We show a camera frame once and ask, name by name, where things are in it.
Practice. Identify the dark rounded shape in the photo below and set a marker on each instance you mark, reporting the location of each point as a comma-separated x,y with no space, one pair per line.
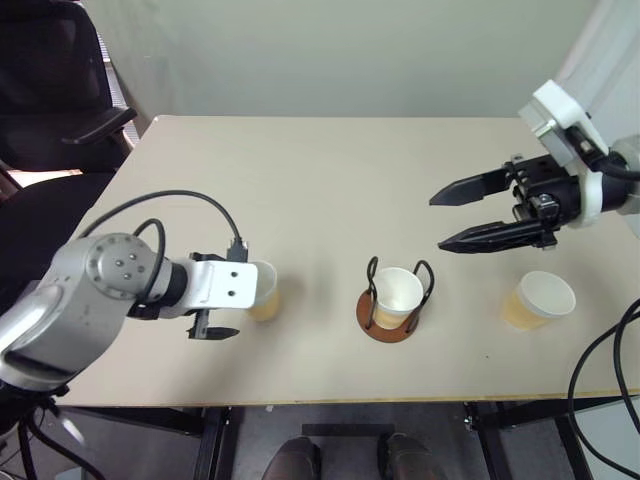
295,460
412,457

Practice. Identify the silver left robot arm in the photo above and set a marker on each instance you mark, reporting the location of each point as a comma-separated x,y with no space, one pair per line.
75,300

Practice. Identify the white paper cup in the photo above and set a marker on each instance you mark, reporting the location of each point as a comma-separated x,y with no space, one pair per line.
265,302
542,297
397,292

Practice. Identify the white slatted blind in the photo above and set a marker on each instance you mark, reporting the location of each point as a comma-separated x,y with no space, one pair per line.
120,90

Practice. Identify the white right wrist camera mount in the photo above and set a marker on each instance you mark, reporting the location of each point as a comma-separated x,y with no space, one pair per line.
555,107

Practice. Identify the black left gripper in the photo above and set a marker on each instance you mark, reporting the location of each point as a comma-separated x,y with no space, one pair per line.
200,325

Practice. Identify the black metal table frame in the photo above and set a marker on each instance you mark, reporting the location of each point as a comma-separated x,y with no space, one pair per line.
215,440

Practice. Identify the black office chair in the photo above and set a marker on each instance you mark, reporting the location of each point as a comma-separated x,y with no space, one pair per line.
45,75

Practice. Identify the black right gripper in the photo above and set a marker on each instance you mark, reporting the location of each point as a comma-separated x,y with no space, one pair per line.
555,192

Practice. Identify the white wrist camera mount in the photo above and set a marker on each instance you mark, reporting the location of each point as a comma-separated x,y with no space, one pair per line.
555,107
230,285

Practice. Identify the black flat base plate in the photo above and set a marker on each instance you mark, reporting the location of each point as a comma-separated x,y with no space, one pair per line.
347,430

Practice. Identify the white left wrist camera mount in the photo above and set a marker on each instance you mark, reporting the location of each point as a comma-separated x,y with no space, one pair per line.
230,285

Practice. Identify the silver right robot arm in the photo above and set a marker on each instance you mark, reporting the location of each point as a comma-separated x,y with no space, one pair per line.
615,195

